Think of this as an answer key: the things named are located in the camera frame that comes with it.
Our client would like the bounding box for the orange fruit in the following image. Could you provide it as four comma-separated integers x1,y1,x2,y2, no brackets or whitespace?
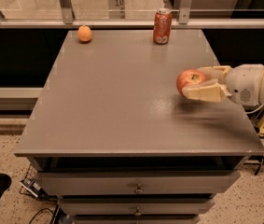
77,25,92,42

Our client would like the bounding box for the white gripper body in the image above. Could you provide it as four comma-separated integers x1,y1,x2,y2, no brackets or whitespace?
226,64,264,106

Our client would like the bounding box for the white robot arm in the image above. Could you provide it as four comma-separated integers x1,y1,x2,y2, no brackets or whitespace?
180,64,264,106

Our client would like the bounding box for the wire basket on floor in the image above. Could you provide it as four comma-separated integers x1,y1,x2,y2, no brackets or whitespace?
20,165,43,198

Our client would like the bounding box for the grey numbered pillar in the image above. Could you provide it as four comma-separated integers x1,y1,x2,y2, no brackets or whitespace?
108,0,125,19

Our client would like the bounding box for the black floor cable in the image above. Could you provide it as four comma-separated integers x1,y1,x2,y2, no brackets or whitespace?
28,203,64,224

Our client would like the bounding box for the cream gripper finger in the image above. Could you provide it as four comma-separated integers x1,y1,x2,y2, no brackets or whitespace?
199,65,231,84
182,82,231,103

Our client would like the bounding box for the red apple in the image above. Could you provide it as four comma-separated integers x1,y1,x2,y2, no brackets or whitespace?
176,69,206,95

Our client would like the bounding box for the red soda can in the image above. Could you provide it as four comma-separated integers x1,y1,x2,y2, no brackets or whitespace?
153,8,173,45

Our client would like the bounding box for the metal window railing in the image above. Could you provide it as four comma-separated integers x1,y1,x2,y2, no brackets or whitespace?
0,0,264,29

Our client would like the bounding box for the grey drawer cabinet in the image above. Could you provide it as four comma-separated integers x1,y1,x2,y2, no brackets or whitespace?
16,30,264,224

